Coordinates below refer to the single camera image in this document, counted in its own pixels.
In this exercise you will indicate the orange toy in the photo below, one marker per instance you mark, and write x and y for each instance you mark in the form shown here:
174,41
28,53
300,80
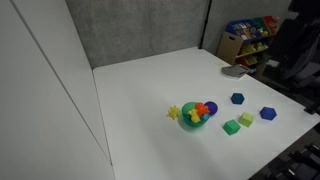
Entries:
201,109

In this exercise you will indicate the yellow spiky toy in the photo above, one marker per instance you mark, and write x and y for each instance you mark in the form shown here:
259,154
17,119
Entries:
173,112

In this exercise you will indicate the green plastic bowl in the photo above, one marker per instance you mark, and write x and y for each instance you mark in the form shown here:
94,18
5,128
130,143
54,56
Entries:
186,112

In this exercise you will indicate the yellow toy figure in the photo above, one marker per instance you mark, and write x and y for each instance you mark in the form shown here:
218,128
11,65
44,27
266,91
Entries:
194,115

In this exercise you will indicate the small light blue toy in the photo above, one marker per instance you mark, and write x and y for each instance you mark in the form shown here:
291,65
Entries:
205,117

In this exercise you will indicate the wooden toy shelf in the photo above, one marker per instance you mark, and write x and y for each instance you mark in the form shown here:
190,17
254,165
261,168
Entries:
229,46

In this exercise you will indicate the yellow toy bin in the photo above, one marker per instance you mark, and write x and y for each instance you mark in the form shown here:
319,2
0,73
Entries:
254,48

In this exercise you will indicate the blue toy bin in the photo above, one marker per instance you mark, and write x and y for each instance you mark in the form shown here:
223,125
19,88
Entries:
243,29

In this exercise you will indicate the green toy bin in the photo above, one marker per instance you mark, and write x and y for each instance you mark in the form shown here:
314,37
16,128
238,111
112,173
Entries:
260,23

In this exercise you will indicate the red toy bin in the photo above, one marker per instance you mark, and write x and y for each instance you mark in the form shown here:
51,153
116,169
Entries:
270,21

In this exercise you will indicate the purple ball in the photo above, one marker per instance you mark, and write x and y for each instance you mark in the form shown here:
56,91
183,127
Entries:
212,107

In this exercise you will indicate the grey metal mounting plate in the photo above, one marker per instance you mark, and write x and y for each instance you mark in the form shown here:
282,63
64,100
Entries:
234,71

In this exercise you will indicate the dark blue cube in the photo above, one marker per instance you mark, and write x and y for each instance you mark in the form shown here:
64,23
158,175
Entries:
237,98

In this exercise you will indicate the light green cube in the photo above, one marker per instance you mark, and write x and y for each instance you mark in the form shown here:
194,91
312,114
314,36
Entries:
246,119

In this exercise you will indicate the bright blue cube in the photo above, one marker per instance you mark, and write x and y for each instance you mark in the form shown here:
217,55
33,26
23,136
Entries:
268,113

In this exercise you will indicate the black office chair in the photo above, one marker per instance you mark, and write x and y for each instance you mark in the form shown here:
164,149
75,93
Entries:
295,43

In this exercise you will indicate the black tripod equipment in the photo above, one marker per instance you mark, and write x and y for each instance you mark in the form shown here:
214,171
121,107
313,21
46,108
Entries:
296,160

